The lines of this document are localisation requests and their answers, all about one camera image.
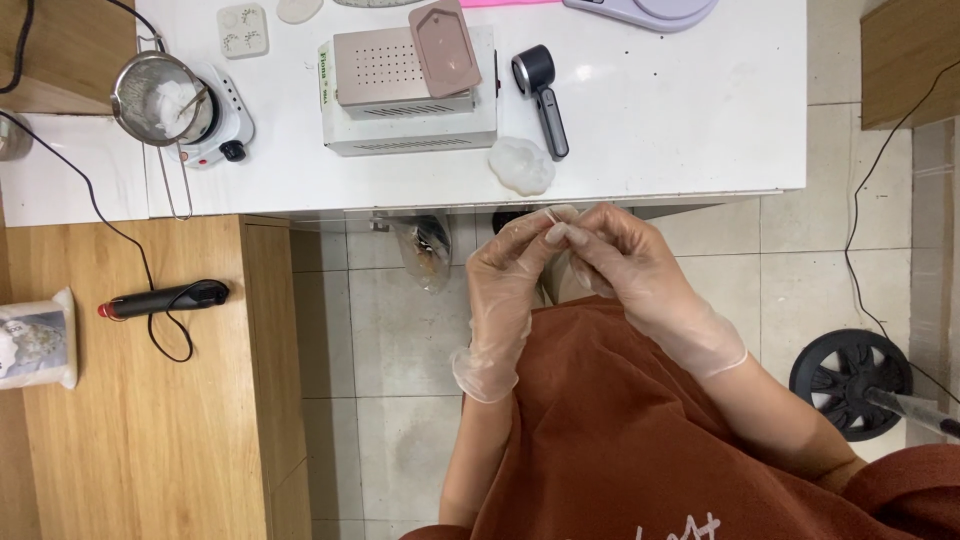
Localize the black heat gun cable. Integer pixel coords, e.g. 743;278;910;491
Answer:
0;111;196;364

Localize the black handheld magnifier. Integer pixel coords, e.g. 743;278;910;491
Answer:
510;44;570;162

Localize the clear plastic bag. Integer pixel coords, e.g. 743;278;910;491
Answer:
390;215;454;295

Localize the wooden cabinet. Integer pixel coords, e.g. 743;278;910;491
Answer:
860;0;960;132

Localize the grey fan pole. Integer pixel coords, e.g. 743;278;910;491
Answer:
862;385;960;441

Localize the metal strainer with wax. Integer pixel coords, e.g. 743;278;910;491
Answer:
111;35;211;222

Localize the translucent cloud-shaped silicone mould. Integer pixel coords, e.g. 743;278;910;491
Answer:
488;136;557;198

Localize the pink tag-shaped silicone mould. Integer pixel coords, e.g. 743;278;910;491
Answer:
408;0;483;99

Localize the wooden desk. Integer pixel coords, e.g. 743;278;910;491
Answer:
0;213;313;540

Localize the white electric hot plate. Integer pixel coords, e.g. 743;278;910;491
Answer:
163;63;255;170

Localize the bag of white wax flakes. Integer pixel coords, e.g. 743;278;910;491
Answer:
0;286;79;391

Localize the white square flower mould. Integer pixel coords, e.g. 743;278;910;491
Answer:
216;3;270;60

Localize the thick black cable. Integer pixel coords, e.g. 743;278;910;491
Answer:
0;0;37;96

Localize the black heat gun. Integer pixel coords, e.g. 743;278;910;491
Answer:
97;279;231;321

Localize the lilac kitchen scale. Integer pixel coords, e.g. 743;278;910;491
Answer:
562;0;720;34

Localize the beige perforated metal box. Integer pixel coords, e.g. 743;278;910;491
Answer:
333;27;477;121

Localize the white machine box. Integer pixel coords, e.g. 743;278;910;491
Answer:
317;25;500;157

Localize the person's right hand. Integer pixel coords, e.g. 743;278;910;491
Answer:
546;202;723;355

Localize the wooden stirring stick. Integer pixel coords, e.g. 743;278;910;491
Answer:
177;82;211;121

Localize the thin black cable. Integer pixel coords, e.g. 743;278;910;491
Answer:
844;58;960;406

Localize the glass jar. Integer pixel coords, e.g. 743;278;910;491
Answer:
0;111;34;163

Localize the person's left hand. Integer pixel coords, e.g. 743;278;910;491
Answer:
465;205;581;336

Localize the brown apron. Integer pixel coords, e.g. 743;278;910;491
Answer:
399;295;960;540

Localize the translucent round mould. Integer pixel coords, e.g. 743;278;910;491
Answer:
276;0;325;25

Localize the black fan base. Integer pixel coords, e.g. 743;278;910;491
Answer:
789;328;915;443

